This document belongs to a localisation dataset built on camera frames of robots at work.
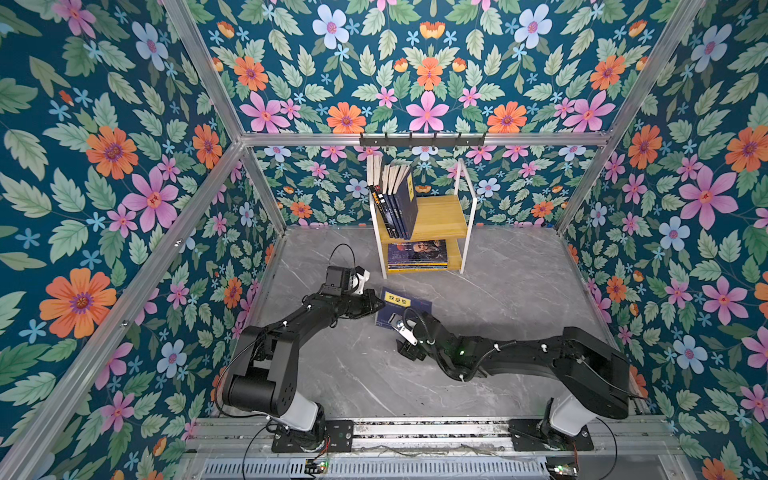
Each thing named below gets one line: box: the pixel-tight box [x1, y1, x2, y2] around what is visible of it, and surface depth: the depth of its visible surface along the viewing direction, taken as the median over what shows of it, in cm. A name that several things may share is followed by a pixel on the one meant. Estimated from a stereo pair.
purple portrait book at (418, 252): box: [388, 239, 448, 264], surface depth 103 cm
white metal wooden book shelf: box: [369, 159, 478, 279], surface depth 93 cm
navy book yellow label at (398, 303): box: [375, 286, 433, 329], surface depth 94 cm
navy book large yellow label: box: [394, 165, 419, 240], surface depth 84 cm
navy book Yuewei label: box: [388, 164, 407, 240], surface depth 82 cm
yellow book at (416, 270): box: [387, 268, 448, 273], surface depth 103 cm
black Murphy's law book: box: [367, 154, 385, 211], surface depth 80 cm
